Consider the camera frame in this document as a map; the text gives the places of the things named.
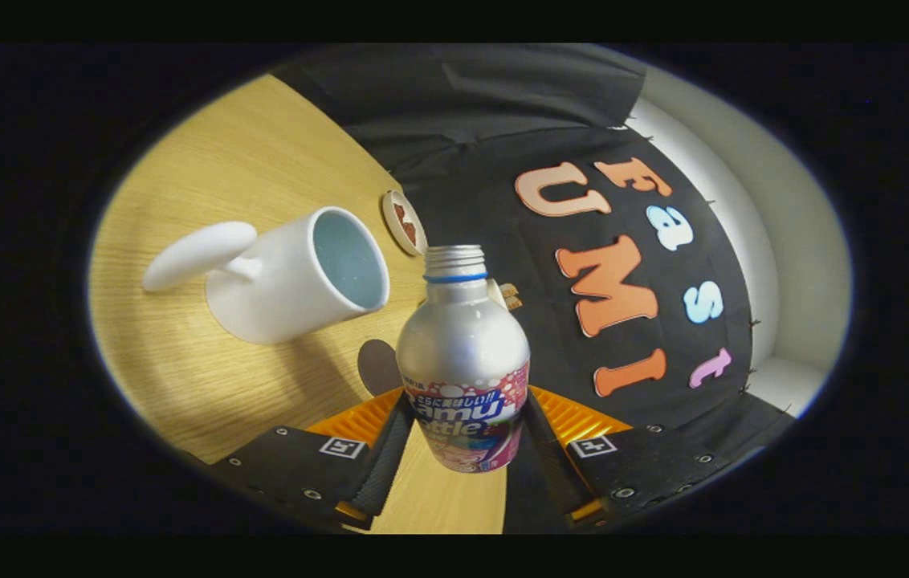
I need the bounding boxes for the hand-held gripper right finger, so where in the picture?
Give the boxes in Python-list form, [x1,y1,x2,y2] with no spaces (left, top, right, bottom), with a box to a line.
[523,385,736,527]

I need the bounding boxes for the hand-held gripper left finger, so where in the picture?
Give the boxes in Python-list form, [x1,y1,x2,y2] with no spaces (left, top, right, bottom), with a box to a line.
[210,388,415,531]

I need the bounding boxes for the dark brown round coaster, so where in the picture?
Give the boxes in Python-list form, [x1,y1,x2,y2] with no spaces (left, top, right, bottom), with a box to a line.
[357,339,403,397]

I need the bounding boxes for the silver juice bottle pink label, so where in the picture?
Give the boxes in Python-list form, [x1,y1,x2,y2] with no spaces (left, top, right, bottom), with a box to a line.
[396,245,532,474]

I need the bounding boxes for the white cup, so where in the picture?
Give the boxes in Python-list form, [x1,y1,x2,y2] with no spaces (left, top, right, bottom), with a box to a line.
[141,206,391,346]

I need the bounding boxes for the round white plate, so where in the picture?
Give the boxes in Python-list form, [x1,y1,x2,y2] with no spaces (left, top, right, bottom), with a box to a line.
[381,189,428,258]

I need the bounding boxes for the wooden table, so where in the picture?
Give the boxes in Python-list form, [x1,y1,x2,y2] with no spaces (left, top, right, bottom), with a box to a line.
[89,74,507,535]

